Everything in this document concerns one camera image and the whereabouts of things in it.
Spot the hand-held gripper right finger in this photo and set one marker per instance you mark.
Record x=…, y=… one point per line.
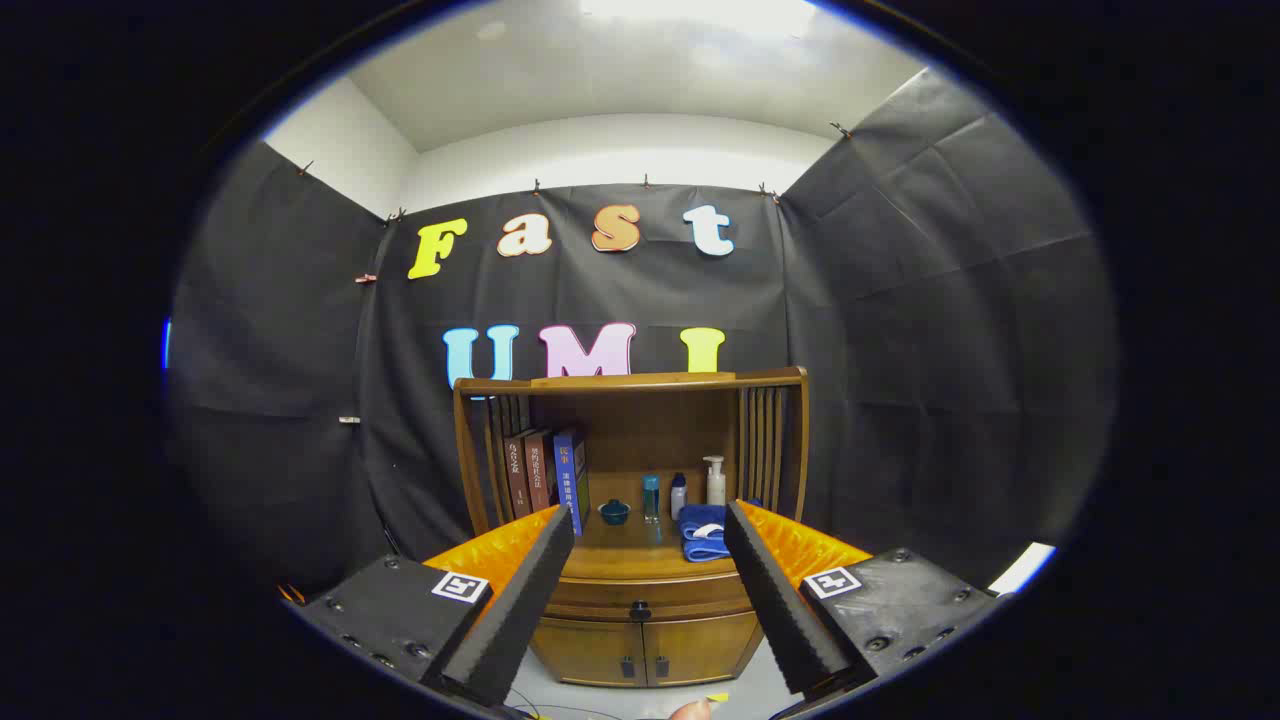
x=780, y=610

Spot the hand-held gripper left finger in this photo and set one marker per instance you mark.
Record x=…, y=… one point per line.
x=520, y=610

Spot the wooden drawer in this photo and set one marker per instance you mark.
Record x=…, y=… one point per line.
x=600, y=600

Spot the wooden cabinet door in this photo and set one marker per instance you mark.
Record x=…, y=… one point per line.
x=590, y=652
x=700, y=648

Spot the wooden countertop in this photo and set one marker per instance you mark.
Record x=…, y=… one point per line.
x=640, y=548

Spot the wooden cabinet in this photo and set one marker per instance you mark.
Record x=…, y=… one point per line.
x=650, y=430

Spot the blue folded towel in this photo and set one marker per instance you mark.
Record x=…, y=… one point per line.
x=700, y=545

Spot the dark brown book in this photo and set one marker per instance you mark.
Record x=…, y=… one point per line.
x=517, y=480

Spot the dark blue lidded teacup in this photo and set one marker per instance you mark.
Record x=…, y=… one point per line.
x=614, y=513

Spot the blue book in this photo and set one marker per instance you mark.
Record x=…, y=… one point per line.
x=568, y=480

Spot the white pump bottle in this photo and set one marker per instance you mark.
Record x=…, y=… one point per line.
x=715, y=487

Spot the reddish brown book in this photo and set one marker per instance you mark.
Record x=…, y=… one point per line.
x=540, y=472

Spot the small white bottle blue cap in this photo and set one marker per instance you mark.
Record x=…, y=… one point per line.
x=678, y=498

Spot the teal clear bottle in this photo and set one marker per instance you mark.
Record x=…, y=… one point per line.
x=651, y=498

